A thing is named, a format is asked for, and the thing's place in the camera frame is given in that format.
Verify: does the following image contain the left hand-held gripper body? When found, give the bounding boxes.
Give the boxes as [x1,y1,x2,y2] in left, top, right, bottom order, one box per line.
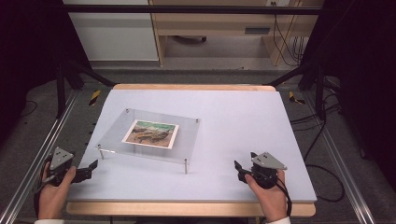
[43,147,78,188]

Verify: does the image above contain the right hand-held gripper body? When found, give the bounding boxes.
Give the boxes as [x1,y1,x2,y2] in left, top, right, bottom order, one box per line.
[250,151,288,189]

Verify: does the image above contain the clear acrylic photo frame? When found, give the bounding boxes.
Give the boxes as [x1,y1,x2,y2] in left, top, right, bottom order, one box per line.
[95,107,201,175]

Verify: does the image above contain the painting print of boats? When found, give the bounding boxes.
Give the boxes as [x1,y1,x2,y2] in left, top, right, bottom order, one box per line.
[121,119,180,150]

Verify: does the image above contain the person's left hand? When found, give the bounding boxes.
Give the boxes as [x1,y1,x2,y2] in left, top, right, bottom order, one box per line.
[38,161,78,220]

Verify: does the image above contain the person's right hand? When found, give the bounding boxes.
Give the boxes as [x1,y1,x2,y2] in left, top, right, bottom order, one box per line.
[245,170,289,222]

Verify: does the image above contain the white table cover sheet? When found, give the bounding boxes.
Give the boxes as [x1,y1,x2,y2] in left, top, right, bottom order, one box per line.
[66,89,318,203]

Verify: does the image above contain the person's white left sleeve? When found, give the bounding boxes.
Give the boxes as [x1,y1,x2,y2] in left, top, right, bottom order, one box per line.
[34,218,65,224]

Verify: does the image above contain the person's white sleeve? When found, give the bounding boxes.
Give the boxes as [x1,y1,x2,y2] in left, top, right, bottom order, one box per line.
[34,218,65,224]
[265,217,292,224]

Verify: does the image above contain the person's white right sleeve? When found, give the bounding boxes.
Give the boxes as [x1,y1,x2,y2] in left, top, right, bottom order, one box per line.
[265,217,292,224]

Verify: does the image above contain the black metal stand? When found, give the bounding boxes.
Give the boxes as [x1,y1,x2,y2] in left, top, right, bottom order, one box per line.
[55,60,118,119]
[264,60,326,120]

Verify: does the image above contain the wooden table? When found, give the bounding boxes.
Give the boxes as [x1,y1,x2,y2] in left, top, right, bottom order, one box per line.
[65,83,317,217]

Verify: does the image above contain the yellow black tape marker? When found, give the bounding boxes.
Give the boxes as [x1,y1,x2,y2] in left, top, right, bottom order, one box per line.
[288,91,306,105]
[88,89,102,106]

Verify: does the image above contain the black curtain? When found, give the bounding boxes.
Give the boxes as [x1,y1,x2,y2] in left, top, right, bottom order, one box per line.
[0,0,92,141]
[300,0,396,188]

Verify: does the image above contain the white cabinet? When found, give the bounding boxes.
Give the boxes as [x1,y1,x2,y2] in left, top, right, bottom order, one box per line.
[63,0,160,63]

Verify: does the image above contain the light wooden desk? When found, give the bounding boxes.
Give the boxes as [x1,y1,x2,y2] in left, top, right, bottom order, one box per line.
[148,0,325,67]

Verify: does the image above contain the black horizontal bar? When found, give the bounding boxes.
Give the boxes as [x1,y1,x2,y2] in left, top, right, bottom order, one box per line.
[64,4,323,16]

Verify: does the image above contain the aluminium floor rail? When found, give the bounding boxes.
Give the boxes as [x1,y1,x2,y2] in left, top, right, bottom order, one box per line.
[303,91,376,224]
[0,90,78,224]

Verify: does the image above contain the black right gripper strap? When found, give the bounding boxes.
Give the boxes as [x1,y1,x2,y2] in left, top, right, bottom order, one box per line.
[275,180,293,217]

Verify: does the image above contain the black gripper strap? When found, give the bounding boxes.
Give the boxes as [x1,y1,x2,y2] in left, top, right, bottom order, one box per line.
[275,180,293,217]
[33,158,52,218]

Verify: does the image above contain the black left gripper strap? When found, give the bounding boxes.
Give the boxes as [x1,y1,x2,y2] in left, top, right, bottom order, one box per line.
[33,158,52,218]

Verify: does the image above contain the thin black floor cable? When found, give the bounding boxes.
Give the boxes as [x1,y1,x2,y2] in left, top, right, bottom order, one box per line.
[18,100,38,119]

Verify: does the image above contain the black hanging cables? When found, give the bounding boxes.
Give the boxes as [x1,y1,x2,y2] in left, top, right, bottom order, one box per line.
[273,1,307,67]

